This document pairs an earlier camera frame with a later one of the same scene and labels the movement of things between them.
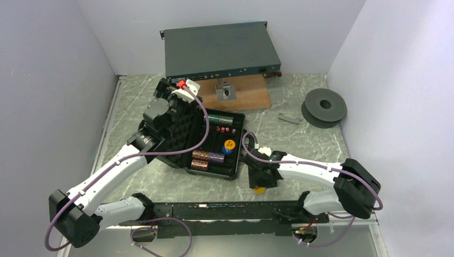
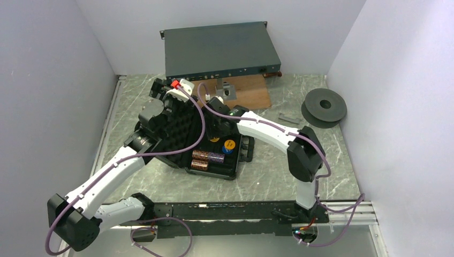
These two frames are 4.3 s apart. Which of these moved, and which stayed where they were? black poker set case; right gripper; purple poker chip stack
Moved: right gripper
Stayed: purple poker chip stack; black poker set case
